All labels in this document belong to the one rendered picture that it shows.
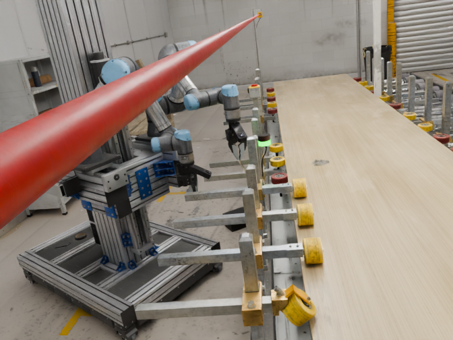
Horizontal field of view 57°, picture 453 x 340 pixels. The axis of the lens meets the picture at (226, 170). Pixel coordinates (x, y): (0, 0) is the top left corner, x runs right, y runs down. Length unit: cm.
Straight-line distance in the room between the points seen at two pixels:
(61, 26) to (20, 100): 196
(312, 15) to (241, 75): 203
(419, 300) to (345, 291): 19
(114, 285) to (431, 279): 193
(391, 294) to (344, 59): 890
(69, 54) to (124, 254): 125
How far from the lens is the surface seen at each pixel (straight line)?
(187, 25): 1016
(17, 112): 440
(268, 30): 987
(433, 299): 125
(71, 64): 248
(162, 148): 201
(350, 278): 130
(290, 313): 112
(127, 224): 269
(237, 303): 113
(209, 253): 135
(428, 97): 296
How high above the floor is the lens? 165
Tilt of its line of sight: 20 degrees down
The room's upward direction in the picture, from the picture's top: 8 degrees counter-clockwise
